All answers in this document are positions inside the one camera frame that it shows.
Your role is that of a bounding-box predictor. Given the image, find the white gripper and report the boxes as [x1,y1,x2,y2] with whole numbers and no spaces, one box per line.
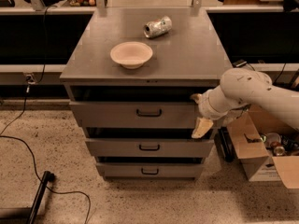
[190,90,222,139]

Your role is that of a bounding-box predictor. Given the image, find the grey top drawer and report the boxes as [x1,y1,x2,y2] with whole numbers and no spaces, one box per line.
[68,101,225,130]

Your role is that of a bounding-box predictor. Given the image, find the grey drawer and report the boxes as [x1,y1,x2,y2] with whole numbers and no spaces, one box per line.
[68,101,225,130]
[96,163,203,179]
[86,138,214,158]

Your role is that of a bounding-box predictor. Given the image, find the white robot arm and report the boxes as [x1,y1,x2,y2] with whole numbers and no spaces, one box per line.
[191,68,299,139]

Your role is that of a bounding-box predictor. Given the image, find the grey metal drawer cabinet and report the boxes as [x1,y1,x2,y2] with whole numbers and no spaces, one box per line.
[60,8,231,167]

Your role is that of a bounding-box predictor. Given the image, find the grey bottom drawer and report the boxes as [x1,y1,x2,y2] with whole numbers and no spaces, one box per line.
[96,163,203,179]

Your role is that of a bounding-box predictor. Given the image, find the grey middle drawer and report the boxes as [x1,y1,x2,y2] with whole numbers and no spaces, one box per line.
[86,138,214,158]

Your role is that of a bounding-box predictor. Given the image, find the black flat object by cabinet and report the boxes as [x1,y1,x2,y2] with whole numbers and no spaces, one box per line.
[218,127,235,162]

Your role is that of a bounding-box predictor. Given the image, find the brown cardboard box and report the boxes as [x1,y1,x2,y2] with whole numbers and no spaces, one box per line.
[227,105,299,189]

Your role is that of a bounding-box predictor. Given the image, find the small black device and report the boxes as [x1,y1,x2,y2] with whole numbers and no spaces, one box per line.
[232,59,247,68]

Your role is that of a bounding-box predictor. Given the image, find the cans in cardboard box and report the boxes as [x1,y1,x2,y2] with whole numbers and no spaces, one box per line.
[261,133,299,157]

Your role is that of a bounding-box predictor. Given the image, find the white paper bowl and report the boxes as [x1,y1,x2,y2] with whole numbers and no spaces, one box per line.
[110,42,153,69]

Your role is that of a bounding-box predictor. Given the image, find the crushed silver soda can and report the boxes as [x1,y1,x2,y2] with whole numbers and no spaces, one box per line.
[143,16,172,38]

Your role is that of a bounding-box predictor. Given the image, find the black metal stand leg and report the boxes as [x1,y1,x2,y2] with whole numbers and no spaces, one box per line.
[26,171,55,224]

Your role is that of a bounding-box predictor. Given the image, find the black floor cable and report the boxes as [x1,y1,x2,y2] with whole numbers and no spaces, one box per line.
[0,87,92,224]

